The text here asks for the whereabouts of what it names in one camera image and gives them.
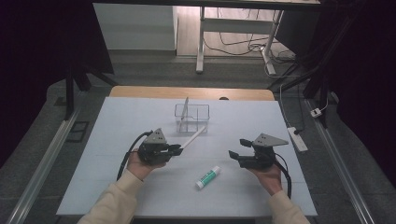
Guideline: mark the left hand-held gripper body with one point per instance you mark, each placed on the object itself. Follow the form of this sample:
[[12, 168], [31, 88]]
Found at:
[[154, 152]]

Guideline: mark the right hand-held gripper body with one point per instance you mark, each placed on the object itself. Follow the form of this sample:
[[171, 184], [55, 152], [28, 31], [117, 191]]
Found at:
[[260, 157]]

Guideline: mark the white pen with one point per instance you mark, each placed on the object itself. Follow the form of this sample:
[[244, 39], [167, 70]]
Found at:
[[193, 137]]

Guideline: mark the clear plastic pen holder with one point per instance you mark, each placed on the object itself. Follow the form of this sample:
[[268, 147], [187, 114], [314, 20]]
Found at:
[[192, 119]]

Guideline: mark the green and white glue stick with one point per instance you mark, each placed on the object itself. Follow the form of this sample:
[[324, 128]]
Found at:
[[208, 177]]

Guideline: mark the person's left hand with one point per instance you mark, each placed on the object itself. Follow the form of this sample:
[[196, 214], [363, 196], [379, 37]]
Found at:
[[140, 168]]

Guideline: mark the person's right hand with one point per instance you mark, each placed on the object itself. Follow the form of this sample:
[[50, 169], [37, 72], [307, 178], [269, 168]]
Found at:
[[269, 180]]

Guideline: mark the white power strip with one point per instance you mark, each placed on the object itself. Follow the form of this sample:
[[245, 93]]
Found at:
[[297, 139]]

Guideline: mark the white table mat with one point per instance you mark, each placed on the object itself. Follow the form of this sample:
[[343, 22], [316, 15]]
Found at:
[[124, 118]]

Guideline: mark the black metal stand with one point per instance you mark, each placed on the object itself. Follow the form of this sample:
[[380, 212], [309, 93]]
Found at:
[[322, 81], [70, 93]]

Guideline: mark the white-legged desk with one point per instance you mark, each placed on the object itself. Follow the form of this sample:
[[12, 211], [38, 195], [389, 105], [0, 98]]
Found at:
[[200, 46]]

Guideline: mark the dark cabinet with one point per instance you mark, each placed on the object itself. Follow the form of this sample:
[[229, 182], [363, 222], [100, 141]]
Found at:
[[295, 31]]

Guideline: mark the white cabinet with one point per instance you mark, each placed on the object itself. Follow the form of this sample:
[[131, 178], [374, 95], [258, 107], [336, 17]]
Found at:
[[137, 28]]

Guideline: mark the dark curtain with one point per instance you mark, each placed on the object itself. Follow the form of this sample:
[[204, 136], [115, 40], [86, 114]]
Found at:
[[370, 77], [31, 62]]

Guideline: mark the black floor frame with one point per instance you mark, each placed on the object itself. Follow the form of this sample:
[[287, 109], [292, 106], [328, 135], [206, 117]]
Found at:
[[77, 131]]

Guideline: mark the aluminium floor rail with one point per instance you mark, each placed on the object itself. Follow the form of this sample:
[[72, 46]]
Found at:
[[339, 165], [46, 165]]

